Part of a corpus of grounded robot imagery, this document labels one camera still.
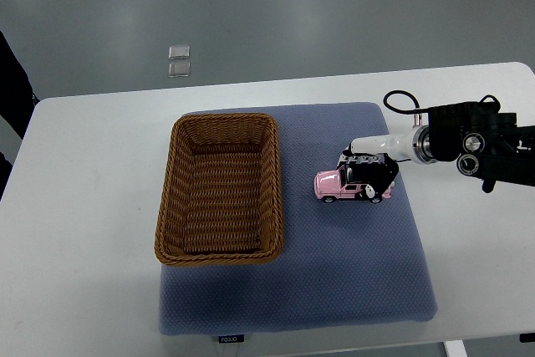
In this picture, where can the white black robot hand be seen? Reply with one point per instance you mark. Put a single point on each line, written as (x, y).
(373, 161)

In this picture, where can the blue grey cushion mat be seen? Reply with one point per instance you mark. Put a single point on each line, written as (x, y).
(344, 263)

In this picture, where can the brown wicker basket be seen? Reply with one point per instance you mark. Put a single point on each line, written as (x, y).
(222, 196)

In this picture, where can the white table leg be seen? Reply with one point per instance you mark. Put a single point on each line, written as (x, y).
(455, 348)

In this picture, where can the lower metal floor plate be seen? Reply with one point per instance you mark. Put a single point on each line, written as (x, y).
(179, 69)

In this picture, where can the upper metal floor plate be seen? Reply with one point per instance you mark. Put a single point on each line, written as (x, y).
(179, 52)

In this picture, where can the metal floor plate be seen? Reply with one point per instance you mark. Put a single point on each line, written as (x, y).
(179, 69)
(179, 52)

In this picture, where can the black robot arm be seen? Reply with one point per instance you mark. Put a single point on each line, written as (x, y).
(484, 142)

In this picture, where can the pink toy car black roof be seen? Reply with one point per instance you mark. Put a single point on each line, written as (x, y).
(334, 185)

